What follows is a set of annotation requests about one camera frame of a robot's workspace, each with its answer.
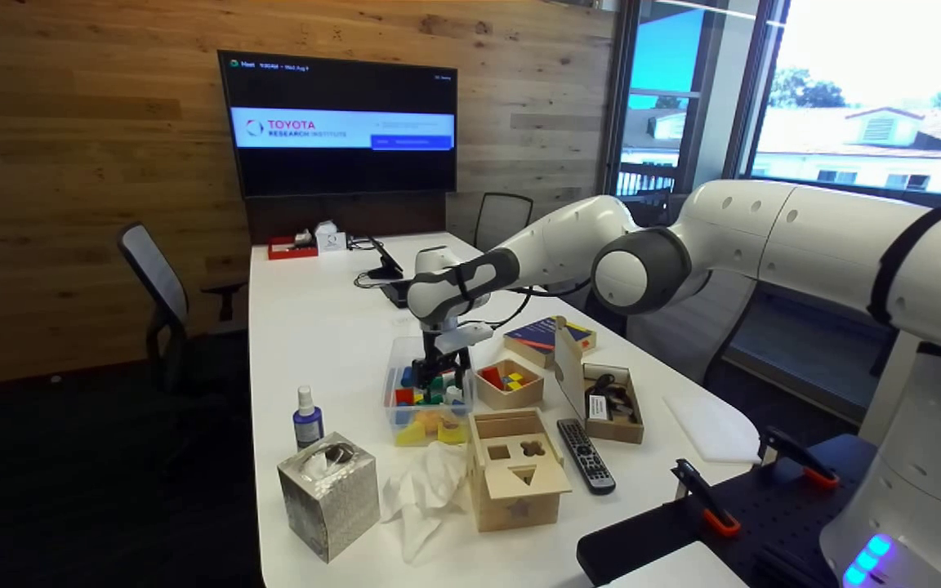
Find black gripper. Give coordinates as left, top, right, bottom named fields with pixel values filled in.
left=411, top=321, right=463, bottom=400

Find clear plastic block container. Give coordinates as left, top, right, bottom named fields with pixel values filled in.
left=382, top=330, right=480, bottom=449

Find open cardboard box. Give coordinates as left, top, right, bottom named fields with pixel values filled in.
left=548, top=318, right=648, bottom=447

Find wooden shape sorter box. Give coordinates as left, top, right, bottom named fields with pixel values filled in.
left=463, top=406, right=579, bottom=534

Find silver tissue box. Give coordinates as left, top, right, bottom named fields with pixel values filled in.
left=273, top=432, right=382, bottom=564

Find flat red box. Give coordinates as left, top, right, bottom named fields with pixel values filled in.
left=264, top=234, right=321, bottom=260

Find small wooden tray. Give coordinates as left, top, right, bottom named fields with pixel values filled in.
left=474, top=356, right=548, bottom=411

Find small black puck device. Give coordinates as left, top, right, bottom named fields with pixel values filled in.
left=379, top=276, right=418, bottom=310

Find crumpled clear plastic bag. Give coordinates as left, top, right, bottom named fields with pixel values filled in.
left=379, top=440, right=476, bottom=567

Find colourful wooden puzzle tray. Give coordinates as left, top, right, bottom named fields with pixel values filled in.
left=500, top=312, right=601, bottom=372

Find black tablet stand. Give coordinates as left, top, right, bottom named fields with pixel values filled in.
left=365, top=238, right=411, bottom=288

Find blue hand sanitizer bottle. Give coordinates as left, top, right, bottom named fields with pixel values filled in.
left=291, top=381, right=327, bottom=454

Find black remote control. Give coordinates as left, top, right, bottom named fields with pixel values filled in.
left=552, top=415, right=621, bottom=501

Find black mesh office chair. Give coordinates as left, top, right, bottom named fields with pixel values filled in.
left=471, top=190, right=535, bottom=254

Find dark wood cabinet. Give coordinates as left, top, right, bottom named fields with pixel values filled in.
left=243, top=192, right=452, bottom=244

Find black power adapter white label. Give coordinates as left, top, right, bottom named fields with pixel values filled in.
left=582, top=372, right=645, bottom=429

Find dark robot mounting stand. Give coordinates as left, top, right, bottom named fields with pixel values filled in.
left=575, top=434, right=897, bottom=588

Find white plastic board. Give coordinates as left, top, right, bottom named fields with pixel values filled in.
left=661, top=389, right=766, bottom=471

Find black clamp orange tips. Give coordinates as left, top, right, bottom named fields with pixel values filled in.
left=669, top=454, right=746, bottom=541
left=757, top=429, right=843, bottom=492

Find grey office chair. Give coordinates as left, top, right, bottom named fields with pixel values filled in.
left=114, top=222, right=253, bottom=394

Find dark framed glass window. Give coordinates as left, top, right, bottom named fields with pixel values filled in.
left=597, top=0, right=941, bottom=210

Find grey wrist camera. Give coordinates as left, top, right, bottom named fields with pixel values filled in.
left=433, top=318, right=497, bottom=358

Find wall television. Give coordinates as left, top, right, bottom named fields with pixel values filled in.
left=215, top=45, right=463, bottom=202

